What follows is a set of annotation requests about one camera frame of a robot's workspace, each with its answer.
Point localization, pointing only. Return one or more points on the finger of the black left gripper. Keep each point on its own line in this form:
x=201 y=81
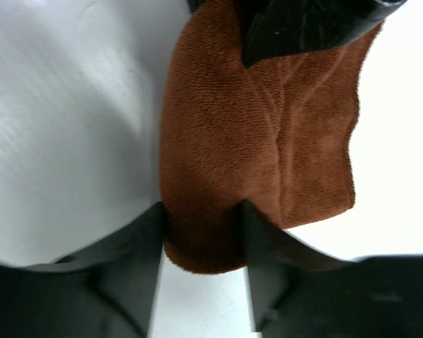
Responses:
x=274 y=28

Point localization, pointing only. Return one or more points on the brown towel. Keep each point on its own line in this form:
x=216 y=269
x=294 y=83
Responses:
x=276 y=134

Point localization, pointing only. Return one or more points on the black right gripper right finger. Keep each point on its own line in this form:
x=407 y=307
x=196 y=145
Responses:
x=297 y=291

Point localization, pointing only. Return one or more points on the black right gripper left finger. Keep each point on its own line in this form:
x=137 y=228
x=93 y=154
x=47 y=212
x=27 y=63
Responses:
x=103 y=290

